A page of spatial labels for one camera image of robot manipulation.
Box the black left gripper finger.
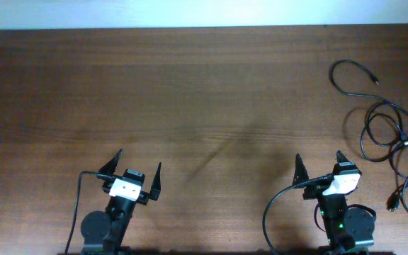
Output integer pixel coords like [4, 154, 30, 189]
[98, 149, 123, 176]
[150, 162, 162, 193]

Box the black cable bundle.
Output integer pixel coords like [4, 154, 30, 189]
[359, 101, 408, 228]

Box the black usb cable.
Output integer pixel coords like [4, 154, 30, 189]
[328, 59, 408, 130]

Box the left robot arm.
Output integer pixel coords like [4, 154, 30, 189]
[80, 151, 162, 254]

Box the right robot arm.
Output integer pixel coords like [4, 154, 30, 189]
[293, 151, 376, 254]

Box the left camera cable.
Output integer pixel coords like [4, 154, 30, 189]
[64, 171, 120, 255]

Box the camera cable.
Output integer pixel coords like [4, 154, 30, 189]
[64, 171, 120, 255]
[262, 175, 334, 254]

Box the right camera cable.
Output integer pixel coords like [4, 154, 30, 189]
[262, 175, 334, 254]

